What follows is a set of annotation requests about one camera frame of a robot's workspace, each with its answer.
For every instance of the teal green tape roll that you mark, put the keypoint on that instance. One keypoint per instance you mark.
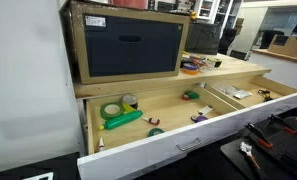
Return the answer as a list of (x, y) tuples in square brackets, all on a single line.
[(151, 133)]

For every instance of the yellow black hazard tape roll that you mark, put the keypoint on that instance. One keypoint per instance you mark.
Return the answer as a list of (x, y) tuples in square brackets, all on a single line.
[(217, 62)]

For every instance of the clear Scotch packing tape roll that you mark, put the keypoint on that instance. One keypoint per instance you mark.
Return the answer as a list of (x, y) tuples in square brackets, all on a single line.
[(203, 66)]

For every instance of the purple orange tape roll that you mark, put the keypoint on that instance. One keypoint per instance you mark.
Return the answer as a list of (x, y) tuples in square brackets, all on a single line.
[(190, 69)]

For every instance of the green Scotch tape box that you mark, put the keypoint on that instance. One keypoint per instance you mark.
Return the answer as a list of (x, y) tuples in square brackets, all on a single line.
[(193, 95)]

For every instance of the small red tape roll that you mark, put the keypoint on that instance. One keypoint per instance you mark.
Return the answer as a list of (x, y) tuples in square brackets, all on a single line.
[(184, 98)]

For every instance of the white drawer with wood interior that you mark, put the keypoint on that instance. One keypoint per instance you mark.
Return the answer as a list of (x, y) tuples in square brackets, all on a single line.
[(148, 156)]

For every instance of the large light green tape roll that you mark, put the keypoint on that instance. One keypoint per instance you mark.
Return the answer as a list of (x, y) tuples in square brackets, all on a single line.
[(102, 111)]

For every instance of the flat cardboard box with label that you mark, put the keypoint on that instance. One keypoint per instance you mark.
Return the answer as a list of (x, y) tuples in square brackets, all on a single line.
[(291, 46)]

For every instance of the white counter with wood top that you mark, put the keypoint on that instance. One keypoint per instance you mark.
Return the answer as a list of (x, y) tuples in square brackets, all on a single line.
[(274, 66)]

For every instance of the yellow black pliers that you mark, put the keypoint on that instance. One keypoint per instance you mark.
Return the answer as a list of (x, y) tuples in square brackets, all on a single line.
[(265, 95)]

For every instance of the silver foil bag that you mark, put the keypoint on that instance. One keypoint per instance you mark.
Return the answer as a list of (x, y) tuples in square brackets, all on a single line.
[(242, 94)]

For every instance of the white shelf unit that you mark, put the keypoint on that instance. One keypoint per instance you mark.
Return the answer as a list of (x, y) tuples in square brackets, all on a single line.
[(206, 8)]

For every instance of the black clamp orange tips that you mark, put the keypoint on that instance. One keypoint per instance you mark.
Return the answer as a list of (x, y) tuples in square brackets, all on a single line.
[(258, 135), (281, 123)]

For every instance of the white tag with black ends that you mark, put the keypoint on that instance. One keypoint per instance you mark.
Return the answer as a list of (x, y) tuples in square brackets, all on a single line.
[(206, 109)]

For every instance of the black work mat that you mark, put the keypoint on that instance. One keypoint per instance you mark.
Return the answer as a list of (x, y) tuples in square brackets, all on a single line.
[(233, 155)]

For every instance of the cardboard box with black panel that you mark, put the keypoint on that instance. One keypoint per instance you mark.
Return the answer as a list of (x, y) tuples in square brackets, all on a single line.
[(131, 50)]

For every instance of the small red white glue tube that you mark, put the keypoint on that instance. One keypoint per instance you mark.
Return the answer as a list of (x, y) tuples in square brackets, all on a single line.
[(153, 120), (101, 144)]

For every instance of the green glue bottle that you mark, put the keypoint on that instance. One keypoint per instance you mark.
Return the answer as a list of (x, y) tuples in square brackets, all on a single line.
[(124, 120)]

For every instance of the silver duct tape roll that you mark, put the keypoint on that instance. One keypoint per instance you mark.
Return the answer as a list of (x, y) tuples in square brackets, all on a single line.
[(134, 104)]

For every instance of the white frame object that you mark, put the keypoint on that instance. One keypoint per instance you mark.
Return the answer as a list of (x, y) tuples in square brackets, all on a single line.
[(38, 176)]

